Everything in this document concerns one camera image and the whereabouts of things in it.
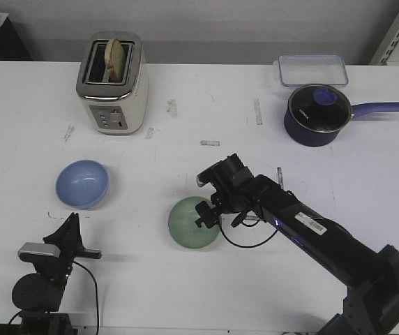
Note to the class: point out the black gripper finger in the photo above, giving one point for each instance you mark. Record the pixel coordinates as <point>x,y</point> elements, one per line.
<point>65,234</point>
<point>208,220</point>
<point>78,238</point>
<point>204,209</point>

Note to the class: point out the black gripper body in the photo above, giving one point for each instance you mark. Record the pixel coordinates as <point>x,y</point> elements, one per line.
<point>231,196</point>
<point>61,267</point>

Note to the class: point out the green bowl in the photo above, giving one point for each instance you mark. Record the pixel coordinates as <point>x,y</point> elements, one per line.
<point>183,228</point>

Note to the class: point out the blue bowl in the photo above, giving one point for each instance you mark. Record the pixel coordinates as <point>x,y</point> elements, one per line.
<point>82,184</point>

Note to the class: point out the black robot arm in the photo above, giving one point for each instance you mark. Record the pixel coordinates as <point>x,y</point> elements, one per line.
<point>38,295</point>
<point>372,278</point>

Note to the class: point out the dark blue saucepan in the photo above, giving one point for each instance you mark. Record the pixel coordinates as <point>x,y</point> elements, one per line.
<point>312,139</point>

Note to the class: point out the glass pot lid blue knob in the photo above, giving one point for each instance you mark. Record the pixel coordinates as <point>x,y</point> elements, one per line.
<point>318,108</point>

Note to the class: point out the white and chrome toaster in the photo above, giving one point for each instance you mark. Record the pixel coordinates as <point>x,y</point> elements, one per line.
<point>114,108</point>

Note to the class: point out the clear plastic food container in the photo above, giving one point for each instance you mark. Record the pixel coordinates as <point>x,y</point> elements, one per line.
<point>299,69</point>

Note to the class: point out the slice of toasted bread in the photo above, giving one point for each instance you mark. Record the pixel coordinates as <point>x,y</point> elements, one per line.
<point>114,57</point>

